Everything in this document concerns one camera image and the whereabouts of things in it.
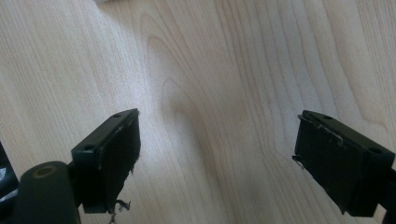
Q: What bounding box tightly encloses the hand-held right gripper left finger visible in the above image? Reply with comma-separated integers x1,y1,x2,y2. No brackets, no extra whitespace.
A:
70,107,142,215

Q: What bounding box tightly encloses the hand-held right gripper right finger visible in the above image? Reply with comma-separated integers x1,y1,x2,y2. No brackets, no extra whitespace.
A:
292,109,396,218

